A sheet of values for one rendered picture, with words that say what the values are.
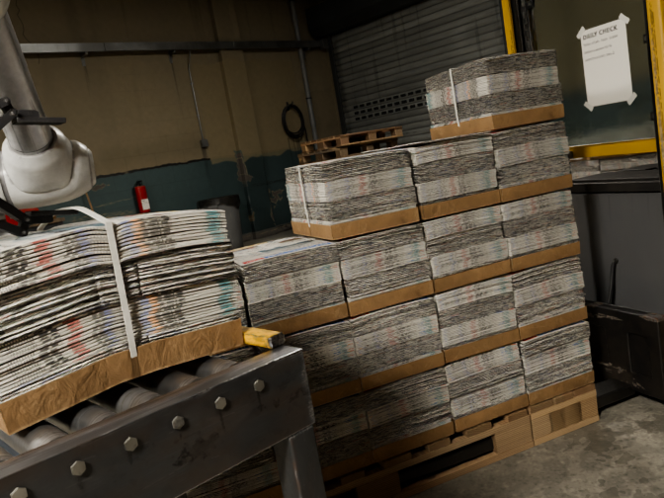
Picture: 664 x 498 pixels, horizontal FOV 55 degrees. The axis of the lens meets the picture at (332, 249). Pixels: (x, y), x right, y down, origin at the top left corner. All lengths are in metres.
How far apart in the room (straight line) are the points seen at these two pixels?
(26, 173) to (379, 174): 0.94
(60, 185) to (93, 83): 7.23
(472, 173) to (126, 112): 7.38
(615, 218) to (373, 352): 1.24
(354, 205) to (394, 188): 0.14
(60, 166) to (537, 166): 1.43
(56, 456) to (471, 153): 1.55
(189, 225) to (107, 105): 8.01
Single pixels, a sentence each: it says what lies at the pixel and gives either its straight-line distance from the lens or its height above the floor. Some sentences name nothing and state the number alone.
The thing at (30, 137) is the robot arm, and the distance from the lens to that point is 1.66.
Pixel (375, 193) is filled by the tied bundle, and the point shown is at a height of 0.95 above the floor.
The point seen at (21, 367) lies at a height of 0.88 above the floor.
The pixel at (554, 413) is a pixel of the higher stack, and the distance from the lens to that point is 2.35.
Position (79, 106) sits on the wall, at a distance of 8.82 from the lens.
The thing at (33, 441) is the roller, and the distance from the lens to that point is 0.90.
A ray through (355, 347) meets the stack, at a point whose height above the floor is 0.51.
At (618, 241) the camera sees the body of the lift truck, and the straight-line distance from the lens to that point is 2.75.
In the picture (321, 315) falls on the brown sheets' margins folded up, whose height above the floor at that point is 0.63.
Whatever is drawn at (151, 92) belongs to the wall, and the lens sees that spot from 9.27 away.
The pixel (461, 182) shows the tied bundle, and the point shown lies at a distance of 2.00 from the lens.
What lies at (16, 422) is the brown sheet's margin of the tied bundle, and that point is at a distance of 0.91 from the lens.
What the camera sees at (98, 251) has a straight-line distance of 0.92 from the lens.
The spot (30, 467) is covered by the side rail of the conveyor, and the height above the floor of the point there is 0.80.
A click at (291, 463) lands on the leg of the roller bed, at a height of 0.64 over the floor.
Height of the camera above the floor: 1.08
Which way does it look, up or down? 8 degrees down
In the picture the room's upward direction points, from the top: 10 degrees counter-clockwise
